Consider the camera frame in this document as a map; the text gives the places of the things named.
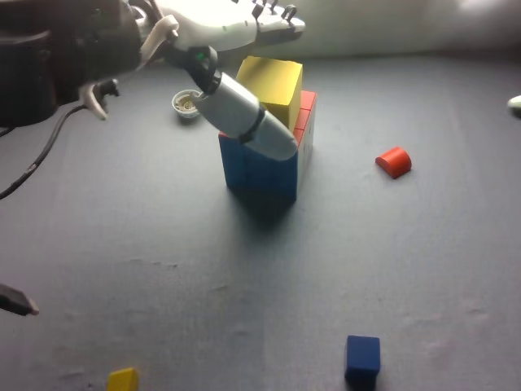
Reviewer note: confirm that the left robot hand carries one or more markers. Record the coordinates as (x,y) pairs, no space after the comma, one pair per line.
(240,110)

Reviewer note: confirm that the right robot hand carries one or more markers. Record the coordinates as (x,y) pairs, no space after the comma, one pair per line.
(515,105)

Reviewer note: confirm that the large yellow block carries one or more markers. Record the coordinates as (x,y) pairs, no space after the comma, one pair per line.
(272,81)

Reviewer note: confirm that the Rubik's cube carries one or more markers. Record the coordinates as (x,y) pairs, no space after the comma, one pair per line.
(260,175)

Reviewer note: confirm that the red half-cylinder block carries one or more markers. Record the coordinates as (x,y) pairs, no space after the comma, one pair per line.
(394,163)

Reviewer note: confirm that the blue cube block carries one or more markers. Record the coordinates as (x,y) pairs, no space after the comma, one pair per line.
(362,358)

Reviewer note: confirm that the small yellow triangular block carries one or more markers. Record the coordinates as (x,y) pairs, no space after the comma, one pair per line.
(122,379)

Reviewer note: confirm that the small toy bowl with spoon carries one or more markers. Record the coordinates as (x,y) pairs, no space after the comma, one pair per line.
(185,106)

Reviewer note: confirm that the white backdrop sheet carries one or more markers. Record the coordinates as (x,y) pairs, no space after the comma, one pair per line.
(407,28)

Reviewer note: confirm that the grey table cloth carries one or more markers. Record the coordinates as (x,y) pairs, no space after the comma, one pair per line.
(366,264)

